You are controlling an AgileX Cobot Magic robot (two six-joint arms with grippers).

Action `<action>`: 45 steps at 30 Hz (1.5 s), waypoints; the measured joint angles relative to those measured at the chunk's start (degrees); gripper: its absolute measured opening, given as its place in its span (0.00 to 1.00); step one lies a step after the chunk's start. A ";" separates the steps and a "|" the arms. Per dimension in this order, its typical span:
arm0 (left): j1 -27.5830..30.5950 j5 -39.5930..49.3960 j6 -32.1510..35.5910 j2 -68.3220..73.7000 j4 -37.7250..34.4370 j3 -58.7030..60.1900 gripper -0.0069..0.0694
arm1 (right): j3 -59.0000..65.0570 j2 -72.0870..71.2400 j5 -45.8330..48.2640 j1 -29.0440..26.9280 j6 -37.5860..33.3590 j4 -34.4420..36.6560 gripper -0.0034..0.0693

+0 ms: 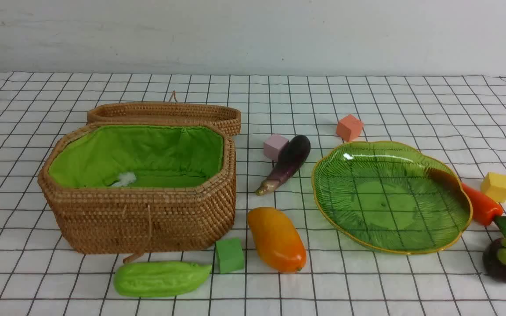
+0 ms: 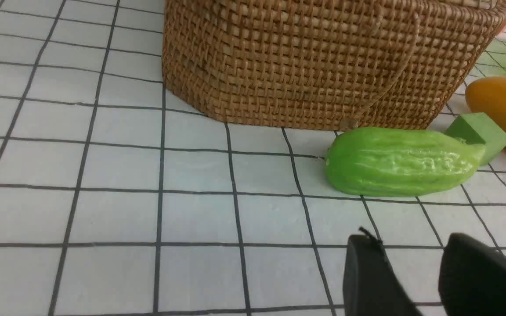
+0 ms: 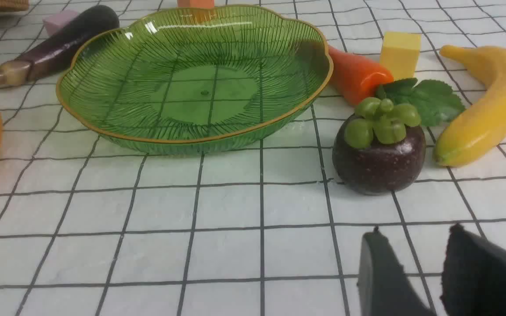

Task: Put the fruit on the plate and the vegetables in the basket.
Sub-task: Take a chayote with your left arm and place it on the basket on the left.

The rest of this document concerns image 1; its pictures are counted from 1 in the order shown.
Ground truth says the green foam cube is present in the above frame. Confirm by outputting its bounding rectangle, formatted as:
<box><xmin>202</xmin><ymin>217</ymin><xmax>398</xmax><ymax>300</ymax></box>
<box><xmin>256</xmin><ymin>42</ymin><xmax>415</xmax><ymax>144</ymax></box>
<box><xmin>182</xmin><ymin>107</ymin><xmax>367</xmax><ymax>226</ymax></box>
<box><xmin>215</xmin><ymin>238</ymin><xmax>245</xmax><ymax>274</ymax></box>

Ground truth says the orange carrot with green leaves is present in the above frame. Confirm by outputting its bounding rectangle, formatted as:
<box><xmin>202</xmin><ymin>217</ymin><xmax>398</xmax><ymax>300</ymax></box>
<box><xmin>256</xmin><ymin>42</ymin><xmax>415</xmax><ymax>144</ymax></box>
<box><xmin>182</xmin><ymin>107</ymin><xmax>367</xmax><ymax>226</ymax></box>
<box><xmin>429</xmin><ymin>169</ymin><xmax>506</xmax><ymax>243</ymax></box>

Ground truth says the woven wicker basket green lining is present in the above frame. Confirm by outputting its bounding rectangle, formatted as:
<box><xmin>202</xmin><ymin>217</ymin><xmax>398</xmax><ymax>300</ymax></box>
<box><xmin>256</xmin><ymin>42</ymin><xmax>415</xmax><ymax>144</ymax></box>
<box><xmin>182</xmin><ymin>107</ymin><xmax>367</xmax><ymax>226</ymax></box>
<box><xmin>37</xmin><ymin>122</ymin><xmax>237</xmax><ymax>255</ymax></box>

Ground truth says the orange foam cube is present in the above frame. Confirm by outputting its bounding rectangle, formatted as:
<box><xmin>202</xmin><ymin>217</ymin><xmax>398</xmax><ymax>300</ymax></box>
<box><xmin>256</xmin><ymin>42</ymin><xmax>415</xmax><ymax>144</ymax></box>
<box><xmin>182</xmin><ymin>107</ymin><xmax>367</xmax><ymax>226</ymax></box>
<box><xmin>336</xmin><ymin>115</ymin><xmax>363</xmax><ymax>142</ymax></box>

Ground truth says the woven wicker basket lid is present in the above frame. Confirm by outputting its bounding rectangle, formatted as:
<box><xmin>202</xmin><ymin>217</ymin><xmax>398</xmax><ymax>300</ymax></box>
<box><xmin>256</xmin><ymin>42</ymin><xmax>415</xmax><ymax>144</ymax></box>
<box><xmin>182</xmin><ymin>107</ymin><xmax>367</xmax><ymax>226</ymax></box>
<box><xmin>87</xmin><ymin>94</ymin><xmax>241</xmax><ymax>136</ymax></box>

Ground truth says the green bitter gourd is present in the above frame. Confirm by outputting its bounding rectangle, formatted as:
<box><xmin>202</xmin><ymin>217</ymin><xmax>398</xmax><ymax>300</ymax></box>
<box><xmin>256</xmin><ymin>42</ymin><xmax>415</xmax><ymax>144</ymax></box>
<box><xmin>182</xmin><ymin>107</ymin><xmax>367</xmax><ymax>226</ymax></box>
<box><xmin>114</xmin><ymin>261</ymin><xmax>212</xmax><ymax>298</ymax></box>

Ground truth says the yellow foam cube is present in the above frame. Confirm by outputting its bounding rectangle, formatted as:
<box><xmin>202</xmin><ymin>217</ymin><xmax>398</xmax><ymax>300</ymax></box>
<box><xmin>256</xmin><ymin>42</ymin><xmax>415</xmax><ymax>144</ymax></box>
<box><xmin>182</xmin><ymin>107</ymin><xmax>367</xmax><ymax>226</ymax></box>
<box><xmin>480</xmin><ymin>172</ymin><xmax>506</xmax><ymax>203</ymax></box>

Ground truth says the white checkered tablecloth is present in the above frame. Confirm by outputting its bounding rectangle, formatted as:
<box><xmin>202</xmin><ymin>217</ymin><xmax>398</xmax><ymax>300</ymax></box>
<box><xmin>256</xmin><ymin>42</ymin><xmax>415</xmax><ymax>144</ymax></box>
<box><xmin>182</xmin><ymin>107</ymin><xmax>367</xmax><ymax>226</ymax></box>
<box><xmin>0</xmin><ymin>71</ymin><xmax>506</xmax><ymax>316</ymax></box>

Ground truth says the orange yellow mango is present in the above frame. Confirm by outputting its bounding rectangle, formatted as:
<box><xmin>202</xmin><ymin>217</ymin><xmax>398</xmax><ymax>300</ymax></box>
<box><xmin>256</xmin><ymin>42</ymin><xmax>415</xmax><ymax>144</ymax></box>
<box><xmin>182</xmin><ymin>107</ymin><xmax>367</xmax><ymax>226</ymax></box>
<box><xmin>246</xmin><ymin>207</ymin><xmax>307</xmax><ymax>273</ymax></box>

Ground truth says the purple eggplant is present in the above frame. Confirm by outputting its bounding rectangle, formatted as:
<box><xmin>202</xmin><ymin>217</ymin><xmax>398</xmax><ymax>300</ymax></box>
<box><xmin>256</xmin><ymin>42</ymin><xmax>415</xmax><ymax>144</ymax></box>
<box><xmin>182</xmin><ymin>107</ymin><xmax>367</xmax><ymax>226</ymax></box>
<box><xmin>255</xmin><ymin>135</ymin><xmax>311</xmax><ymax>196</ymax></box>

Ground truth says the pink foam cube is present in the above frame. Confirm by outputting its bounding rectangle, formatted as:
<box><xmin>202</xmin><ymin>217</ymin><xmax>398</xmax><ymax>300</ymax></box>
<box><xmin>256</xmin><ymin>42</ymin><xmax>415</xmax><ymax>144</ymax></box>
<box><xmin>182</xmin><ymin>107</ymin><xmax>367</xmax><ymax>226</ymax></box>
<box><xmin>263</xmin><ymin>134</ymin><xmax>289</xmax><ymax>162</ymax></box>

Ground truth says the green glass leaf plate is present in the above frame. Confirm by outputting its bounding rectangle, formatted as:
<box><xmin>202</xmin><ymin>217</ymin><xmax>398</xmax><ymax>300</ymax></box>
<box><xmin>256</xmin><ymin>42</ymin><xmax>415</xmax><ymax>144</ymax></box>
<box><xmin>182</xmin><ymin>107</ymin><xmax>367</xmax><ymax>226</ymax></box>
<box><xmin>311</xmin><ymin>141</ymin><xmax>473</xmax><ymax>255</ymax></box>

